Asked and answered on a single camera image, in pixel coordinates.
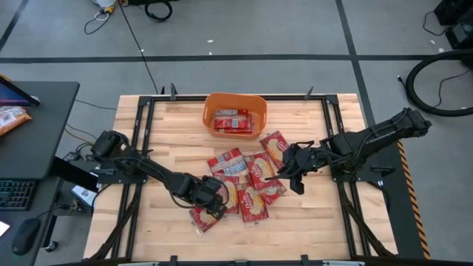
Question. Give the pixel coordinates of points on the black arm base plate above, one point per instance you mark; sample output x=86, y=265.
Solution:
x=122, y=179
x=384, y=171

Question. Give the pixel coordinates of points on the black keyboard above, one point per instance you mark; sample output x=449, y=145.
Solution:
x=16, y=195

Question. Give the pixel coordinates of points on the orange snack bag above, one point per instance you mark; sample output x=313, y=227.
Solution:
x=13, y=120

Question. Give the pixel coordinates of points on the black equipment box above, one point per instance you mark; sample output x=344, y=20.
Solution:
x=462, y=37

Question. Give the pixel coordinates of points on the black computer mouse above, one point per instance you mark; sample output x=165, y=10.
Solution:
x=26, y=236

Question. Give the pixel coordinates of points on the black caster wheel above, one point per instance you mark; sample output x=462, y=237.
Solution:
x=51, y=246

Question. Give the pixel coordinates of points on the black aluminium table frame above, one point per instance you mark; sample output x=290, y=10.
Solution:
x=288, y=97

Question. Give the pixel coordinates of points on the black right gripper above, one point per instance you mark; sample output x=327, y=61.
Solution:
x=303, y=159

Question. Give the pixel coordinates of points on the black hazard-striped platform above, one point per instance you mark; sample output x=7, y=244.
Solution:
x=403, y=207

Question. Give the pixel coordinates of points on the black rectangular panel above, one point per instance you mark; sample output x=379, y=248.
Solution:
x=74, y=175

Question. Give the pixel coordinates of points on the red popcorn bag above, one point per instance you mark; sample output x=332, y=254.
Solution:
x=258, y=166
x=226, y=162
x=273, y=146
x=233, y=120
x=233, y=196
x=253, y=205
x=201, y=220

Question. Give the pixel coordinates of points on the black desk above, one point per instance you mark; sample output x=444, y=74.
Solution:
x=44, y=140

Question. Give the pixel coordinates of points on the black equipment case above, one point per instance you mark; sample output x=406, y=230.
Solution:
x=456, y=11

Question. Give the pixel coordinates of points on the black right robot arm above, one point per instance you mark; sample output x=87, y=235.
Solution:
x=384, y=134

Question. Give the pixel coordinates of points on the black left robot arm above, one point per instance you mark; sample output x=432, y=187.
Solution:
x=155, y=170

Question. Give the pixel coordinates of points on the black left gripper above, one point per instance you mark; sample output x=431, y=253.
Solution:
x=207, y=192

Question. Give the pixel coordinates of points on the black-framed screen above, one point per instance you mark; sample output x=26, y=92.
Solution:
x=11, y=97

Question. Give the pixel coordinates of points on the small white box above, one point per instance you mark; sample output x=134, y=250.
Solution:
x=83, y=195

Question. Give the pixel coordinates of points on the white bucket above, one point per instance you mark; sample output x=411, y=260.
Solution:
x=103, y=3

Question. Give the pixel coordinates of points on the orange plastic basket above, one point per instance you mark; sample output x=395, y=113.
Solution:
x=236, y=136

